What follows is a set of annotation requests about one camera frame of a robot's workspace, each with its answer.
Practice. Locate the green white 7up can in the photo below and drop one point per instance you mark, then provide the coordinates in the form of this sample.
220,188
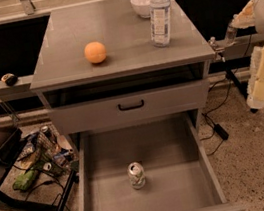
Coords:
136,175

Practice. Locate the open grey bottom drawer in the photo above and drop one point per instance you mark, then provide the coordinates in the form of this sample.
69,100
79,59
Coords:
178,173

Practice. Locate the grey drawer cabinet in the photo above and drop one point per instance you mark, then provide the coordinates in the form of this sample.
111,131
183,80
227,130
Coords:
82,96

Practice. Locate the small water bottle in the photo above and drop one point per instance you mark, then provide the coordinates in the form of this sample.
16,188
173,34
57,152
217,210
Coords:
230,34

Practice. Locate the black metal stand leg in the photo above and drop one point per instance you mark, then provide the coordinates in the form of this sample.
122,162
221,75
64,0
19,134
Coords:
231,76

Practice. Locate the large clear water bottle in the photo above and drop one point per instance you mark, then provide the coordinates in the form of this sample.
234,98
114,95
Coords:
160,22

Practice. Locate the white bowl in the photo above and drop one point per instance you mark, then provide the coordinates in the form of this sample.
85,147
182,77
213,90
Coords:
141,7

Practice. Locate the orange fruit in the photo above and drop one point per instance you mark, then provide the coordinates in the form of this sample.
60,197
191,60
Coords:
95,52

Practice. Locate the basket of snacks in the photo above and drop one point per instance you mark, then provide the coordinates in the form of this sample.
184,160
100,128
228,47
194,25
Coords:
48,152

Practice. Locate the black tape measure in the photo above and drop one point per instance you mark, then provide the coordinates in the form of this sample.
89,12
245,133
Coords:
9,79

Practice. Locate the green chip bag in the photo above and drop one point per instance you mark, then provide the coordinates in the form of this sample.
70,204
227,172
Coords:
24,181

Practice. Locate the black power adapter with cable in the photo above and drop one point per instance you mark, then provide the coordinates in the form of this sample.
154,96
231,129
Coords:
217,128

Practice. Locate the black drawer handle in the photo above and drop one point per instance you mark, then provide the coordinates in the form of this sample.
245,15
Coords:
126,108

